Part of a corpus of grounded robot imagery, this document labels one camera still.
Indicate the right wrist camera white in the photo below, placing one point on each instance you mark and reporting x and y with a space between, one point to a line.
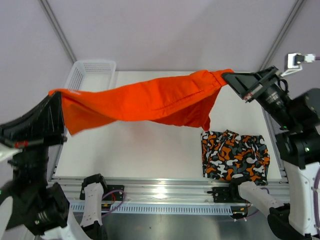
293 62

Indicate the camouflage orange black shorts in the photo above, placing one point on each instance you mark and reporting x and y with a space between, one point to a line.
226 155

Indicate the aluminium mounting rail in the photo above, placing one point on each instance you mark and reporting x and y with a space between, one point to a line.
164 190

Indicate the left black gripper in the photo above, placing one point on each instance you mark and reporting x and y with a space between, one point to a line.
39 125

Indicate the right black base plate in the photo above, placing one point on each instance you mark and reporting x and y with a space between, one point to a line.
225 194

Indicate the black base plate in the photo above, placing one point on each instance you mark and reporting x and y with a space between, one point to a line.
225 194
114 193

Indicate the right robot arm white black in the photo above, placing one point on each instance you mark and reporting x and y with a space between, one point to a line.
299 148

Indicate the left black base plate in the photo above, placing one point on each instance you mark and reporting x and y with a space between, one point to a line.
114 193

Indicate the white plastic basket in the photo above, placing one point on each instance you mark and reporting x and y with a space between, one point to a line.
94 75

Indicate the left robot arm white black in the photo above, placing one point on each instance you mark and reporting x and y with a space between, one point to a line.
27 200

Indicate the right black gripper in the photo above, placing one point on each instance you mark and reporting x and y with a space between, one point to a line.
241 82

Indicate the slotted cable duct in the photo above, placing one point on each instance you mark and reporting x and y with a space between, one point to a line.
174 209

